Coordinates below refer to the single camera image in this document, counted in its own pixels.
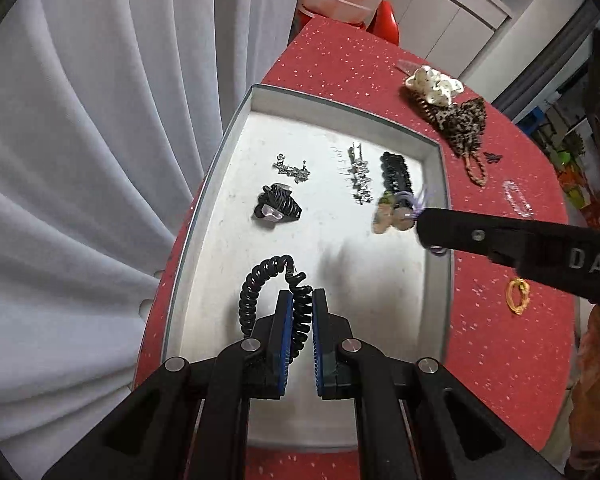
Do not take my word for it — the leopard print scrunchie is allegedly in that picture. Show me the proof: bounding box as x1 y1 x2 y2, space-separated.
434 98 486 157

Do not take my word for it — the white polka dot scrunchie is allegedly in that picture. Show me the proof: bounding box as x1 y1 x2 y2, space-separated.
404 65 465 107

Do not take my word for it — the silver rhinestone hair clip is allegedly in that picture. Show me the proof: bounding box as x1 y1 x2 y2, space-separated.
348 143 373 205

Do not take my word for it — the black spiral hair tie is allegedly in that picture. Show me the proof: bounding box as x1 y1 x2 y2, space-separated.
238 253 314 361

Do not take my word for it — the tan braided hair tie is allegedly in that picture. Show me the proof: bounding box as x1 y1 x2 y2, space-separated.
462 152 489 188

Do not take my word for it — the yellow hair tie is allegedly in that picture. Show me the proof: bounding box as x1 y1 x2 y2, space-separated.
505 277 532 317

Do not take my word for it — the brown spiral hair tie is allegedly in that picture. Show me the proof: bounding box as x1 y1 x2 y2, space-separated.
413 94 444 124

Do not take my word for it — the black claw hair clip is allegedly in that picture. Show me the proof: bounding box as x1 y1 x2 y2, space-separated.
253 183 302 223

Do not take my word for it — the purple hair tie with charm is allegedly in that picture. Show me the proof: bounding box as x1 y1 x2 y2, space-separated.
371 185 449 257

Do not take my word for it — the red plastic stool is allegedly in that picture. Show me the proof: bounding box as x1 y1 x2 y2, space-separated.
366 0 400 46

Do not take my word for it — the black beaded barrette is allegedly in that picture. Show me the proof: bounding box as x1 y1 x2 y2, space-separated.
380 152 414 209

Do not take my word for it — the white cabinet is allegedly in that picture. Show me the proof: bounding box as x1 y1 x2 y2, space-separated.
391 0 513 77

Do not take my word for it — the white curtain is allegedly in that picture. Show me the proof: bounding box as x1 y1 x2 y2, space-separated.
0 0 297 479

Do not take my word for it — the white shallow tray box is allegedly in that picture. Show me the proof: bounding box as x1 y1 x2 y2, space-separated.
160 83 455 452

